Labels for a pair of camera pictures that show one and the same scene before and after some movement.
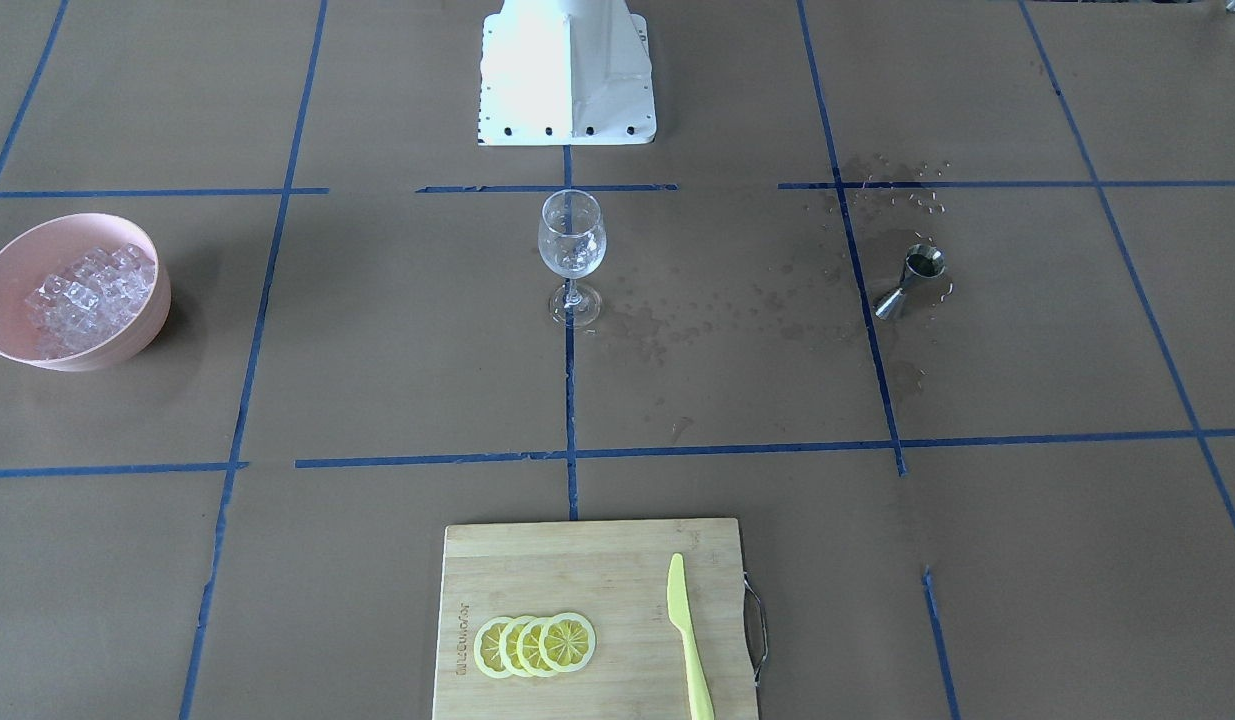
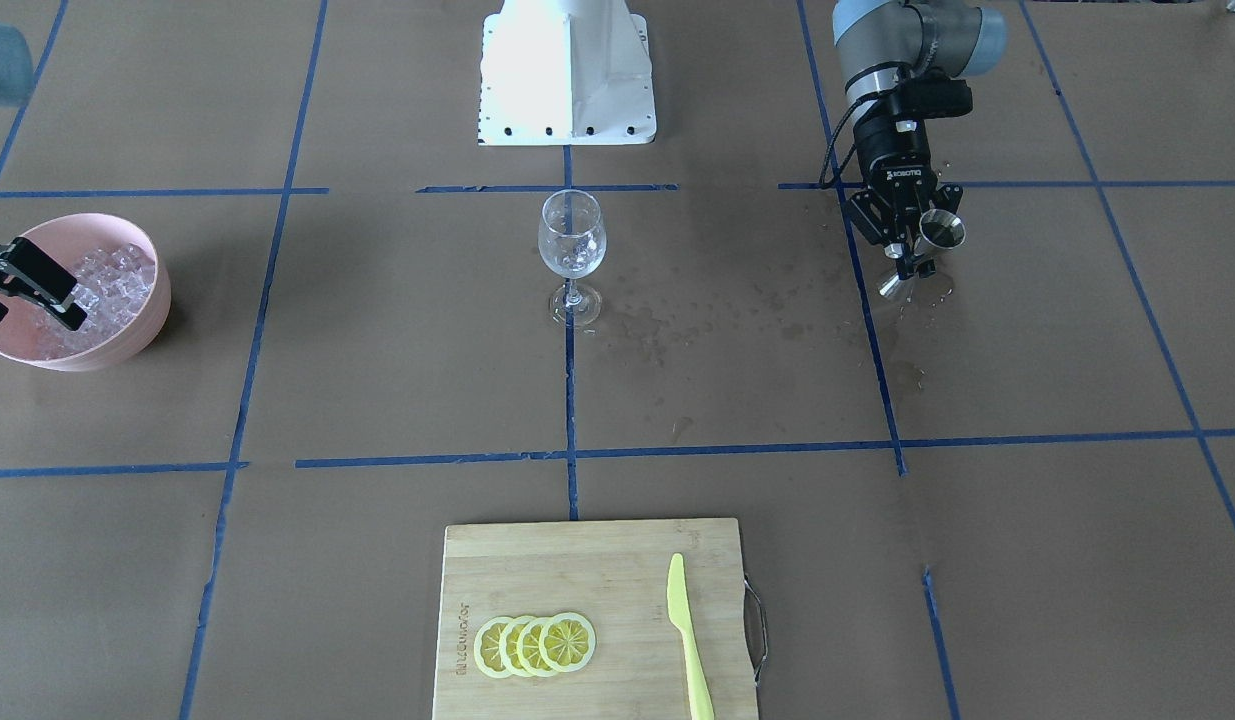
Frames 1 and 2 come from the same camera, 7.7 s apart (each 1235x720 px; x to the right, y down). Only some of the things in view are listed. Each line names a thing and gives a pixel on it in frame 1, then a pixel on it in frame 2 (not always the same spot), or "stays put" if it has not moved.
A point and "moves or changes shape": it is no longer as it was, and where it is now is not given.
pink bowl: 76,292 stays put
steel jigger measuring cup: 924,260 moves or changes shape
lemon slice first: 487,648 stays put
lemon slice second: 508,645 stays put
